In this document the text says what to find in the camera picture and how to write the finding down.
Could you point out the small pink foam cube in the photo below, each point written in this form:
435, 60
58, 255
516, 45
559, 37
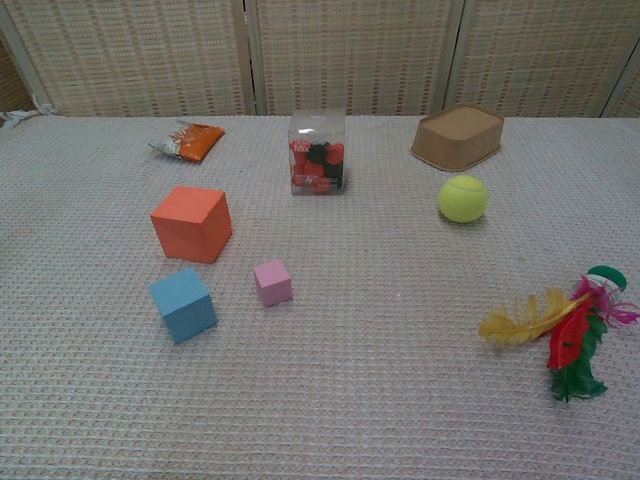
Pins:
273, 285

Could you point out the medium blue foam cube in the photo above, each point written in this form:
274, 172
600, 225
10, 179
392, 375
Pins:
185, 310

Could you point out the clear box of pompoms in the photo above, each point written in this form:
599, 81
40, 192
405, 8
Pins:
317, 160

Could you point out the large orange foam cube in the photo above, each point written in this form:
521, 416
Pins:
190, 235

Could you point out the beige woven tablecloth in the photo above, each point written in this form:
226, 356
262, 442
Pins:
350, 375

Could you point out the yellow tennis ball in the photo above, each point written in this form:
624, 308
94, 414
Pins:
463, 200

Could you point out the orange snack packet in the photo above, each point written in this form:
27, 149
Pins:
197, 140

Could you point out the brown paper tray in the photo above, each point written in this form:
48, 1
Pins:
450, 145

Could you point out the woven folding screen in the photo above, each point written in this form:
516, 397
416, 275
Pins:
350, 55

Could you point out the colourful feather shuttlecock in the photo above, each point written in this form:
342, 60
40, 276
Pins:
567, 345

